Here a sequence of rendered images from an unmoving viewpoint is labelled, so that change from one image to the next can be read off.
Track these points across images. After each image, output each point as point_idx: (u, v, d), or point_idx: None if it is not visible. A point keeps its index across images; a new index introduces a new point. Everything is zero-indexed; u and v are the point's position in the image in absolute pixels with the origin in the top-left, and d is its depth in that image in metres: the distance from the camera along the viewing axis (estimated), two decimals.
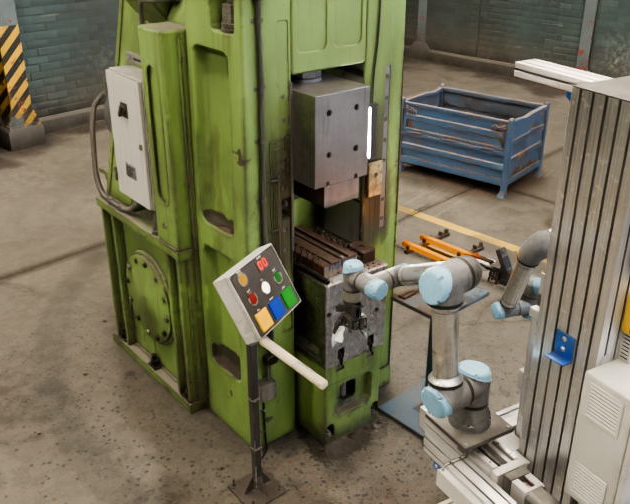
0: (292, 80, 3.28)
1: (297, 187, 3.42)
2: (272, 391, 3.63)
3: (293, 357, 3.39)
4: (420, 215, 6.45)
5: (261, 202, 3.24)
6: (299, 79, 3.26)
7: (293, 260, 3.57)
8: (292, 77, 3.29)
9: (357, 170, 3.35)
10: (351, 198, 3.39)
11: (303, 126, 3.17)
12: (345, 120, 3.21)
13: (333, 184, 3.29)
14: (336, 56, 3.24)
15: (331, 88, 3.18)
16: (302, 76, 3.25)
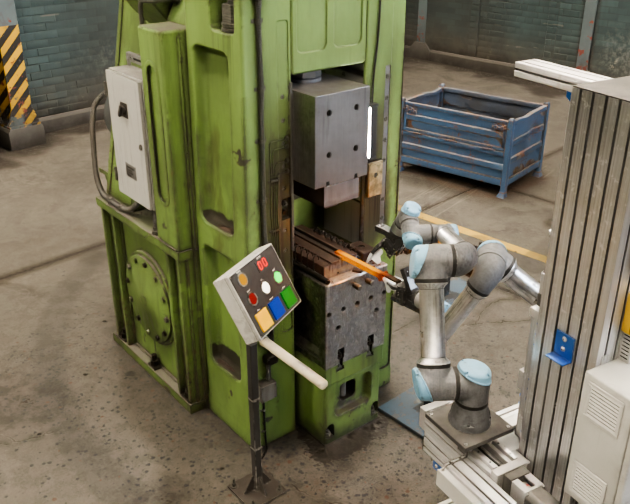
0: (292, 80, 3.28)
1: (297, 187, 3.42)
2: (272, 391, 3.63)
3: (293, 357, 3.39)
4: (420, 215, 6.45)
5: (261, 202, 3.24)
6: (299, 79, 3.26)
7: (293, 260, 3.57)
8: (292, 77, 3.29)
9: (357, 170, 3.35)
10: (351, 198, 3.39)
11: (303, 126, 3.17)
12: (345, 120, 3.21)
13: (333, 184, 3.29)
14: (336, 56, 3.24)
15: (331, 88, 3.18)
16: (302, 76, 3.25)
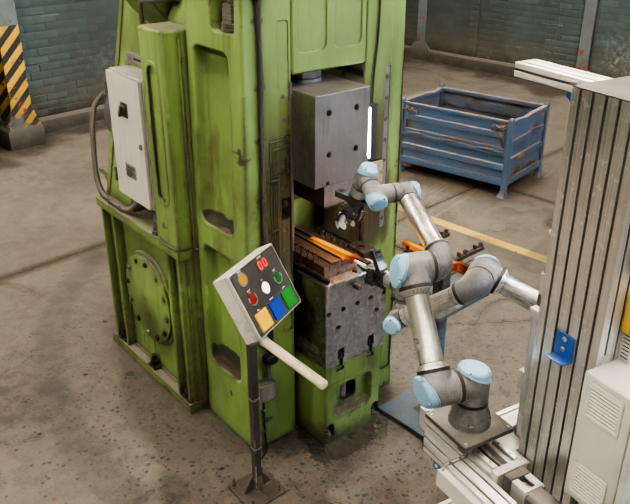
0: (292, 80, 3.28)
1: (297, 187, 3.42)
2: (272, 391, 3.63)
3: (293, 357, 3.39)
4: None
5: (261, 202, 3.24)
6: (299, 79, 3.26)
7: (293, 260, 3.57)
8: (292, 77, 3.29)
9: (357, 170, 3.35)
10: None
11: (303, 126, 3.17)
12: (345, 120, 3.21)
13: (333, 184, 3.29)
14: (336, 56, 3.24)
15: (331, 88, 3.18)
16: (302, 76, 3.25)
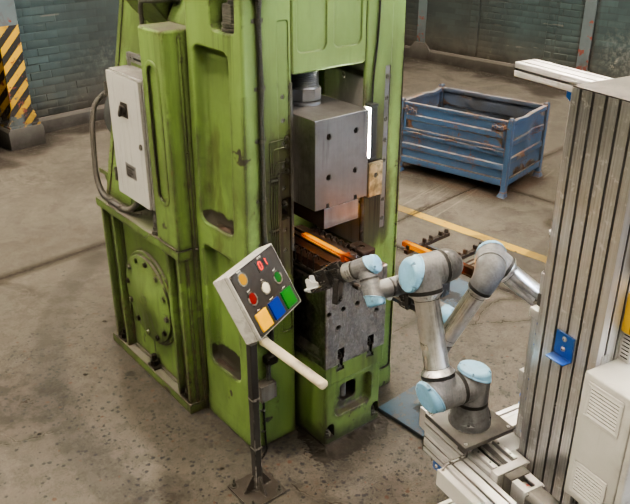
0: (292, 103, 3.32)
1: (297, 208, 3.46)
2: (272, 391, 3.63)
3: (293, 357, 3.39)
4: (420, 215, 6.45)
5: (261, 202, 3.24)
6: (299, 102, 3.31)
7: (293, 260, 3.57)
8: (292, 100, 3.33)
9: (356, 191, 3.40)
10: (351, 219, 3.43)
11: (303, 149, 3.22)
12: (345, 143, 3.25)
13: (333, 206, 3.34)
14: (336, 56, 3.24)
15: (331, 112, 3.23)
16: (302, 99, 3.29)
